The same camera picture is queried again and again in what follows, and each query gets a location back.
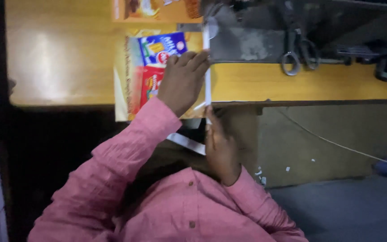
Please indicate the orange printed packaging sheet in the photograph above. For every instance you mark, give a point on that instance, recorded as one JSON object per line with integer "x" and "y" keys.
{"x": 156, "y": 10}

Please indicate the long white paper strip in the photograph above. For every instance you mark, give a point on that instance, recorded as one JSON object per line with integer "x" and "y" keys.
{"x": 207, "y": 80}

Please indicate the person's left hand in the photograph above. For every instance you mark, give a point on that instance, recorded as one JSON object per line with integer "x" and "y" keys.
{"x": 181, "y": 84}

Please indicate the white paper scraps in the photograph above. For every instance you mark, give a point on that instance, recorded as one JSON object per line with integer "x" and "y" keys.
{"x": 262, "y": 179}

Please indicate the person's left fingers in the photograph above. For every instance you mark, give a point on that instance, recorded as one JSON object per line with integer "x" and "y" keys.
{"x": 193, "y": 58}

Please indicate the person's right hand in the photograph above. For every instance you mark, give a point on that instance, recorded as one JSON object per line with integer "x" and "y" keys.
{"x": 221, "y": 151}

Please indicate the pink shirt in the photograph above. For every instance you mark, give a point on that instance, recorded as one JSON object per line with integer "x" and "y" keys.
{"x": 166, "y": 208}

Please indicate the grey metal machine plate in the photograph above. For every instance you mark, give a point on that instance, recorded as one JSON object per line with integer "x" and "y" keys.
{"x": 247, "y": 37}

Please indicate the person's right fingers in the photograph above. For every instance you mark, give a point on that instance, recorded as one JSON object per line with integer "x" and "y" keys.
{"x": 212, "y": 122}

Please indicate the metal scissors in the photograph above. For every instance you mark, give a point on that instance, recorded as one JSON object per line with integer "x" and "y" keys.
{"x": 291, "y": 65}

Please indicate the short white paper strip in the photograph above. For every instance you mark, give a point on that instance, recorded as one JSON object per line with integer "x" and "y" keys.
{"x": 186, "y": 143}

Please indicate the colourful printed packaging sheet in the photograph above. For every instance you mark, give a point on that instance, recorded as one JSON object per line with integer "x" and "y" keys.
{"x": 146, "y": 60}

